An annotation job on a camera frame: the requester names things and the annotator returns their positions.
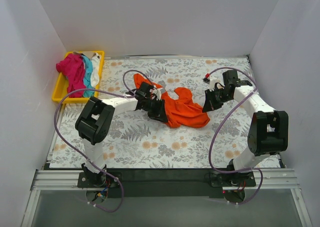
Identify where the orange t shirt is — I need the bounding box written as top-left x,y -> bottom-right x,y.
133,73 -> 210,128

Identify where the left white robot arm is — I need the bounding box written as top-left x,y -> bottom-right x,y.
75,82 -> 168,187

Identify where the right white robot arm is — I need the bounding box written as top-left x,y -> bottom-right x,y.
202,67 -> 289,186

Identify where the white t shirt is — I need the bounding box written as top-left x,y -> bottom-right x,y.
90,52 -> 102,88

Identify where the teal t shirt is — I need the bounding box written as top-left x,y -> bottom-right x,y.
81,55 -> 94,90

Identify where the magenta t shirt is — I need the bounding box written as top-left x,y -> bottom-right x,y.
56,53 -> 86,93

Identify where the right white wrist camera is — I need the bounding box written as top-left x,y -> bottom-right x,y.
203,73 -> 225,91

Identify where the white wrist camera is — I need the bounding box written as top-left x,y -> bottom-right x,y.
150,85 -> 167,100
203,73 -> 225,91

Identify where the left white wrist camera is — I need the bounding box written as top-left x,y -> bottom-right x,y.
150,85 -> 167,100

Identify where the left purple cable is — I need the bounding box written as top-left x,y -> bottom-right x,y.
53,69 -> 153,213

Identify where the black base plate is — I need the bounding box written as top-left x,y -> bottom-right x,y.
90,168 -> 251,199

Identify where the aluminium mounting rail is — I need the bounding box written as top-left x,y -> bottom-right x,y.
32,168 -> 300,190

